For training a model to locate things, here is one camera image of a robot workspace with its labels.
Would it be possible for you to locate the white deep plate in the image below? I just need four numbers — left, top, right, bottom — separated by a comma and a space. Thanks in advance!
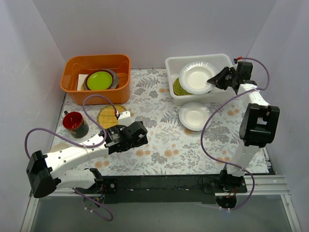
179, 102, 211, 131
179, 61, 219, 95

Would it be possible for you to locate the green dotted scalloped plate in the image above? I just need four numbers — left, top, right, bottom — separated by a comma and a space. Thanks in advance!
173, 78, 191, 96

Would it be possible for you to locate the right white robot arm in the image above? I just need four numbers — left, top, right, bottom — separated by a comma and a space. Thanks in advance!
205, 57, 280, 192

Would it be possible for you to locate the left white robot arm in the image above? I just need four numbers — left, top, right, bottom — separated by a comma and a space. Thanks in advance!
26, 121, 148, 198

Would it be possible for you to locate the orange plastic bin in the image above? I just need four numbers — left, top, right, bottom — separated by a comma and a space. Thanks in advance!
60, 54, 131, 106

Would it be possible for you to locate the white plastic bin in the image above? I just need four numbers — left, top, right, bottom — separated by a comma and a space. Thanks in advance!
165, 54, 235, 105

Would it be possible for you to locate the stack of dark plates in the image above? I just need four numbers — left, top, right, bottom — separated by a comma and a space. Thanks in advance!
84, 69, 119, 90

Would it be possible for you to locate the white card in bin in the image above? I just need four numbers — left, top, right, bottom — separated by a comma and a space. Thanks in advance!
77, 74, 88, 91

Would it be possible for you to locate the round bamboo mat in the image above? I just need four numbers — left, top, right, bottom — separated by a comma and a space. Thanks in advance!
97, 105, 118, 129

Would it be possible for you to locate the floral table cloth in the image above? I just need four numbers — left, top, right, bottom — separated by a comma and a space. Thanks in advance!
45, 68, 270, 176

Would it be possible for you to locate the black mug red inside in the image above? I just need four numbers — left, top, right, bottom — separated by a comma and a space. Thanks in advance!
62, 111, 89, 138

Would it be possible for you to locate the lime green round plate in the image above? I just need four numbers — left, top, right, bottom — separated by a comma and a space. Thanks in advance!
85, 71, 113, 90

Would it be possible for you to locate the small cream dish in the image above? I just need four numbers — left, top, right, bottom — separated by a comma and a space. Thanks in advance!
49, 143, 69, 153

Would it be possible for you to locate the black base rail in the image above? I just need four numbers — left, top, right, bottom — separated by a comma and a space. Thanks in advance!
74, 174, 244, 203

